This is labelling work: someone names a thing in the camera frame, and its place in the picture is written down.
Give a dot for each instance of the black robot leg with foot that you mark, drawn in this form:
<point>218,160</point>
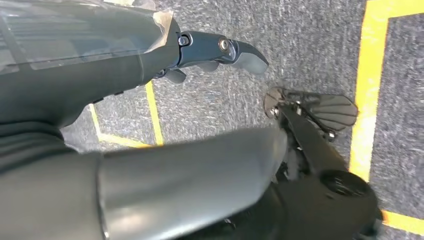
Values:
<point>314,149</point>

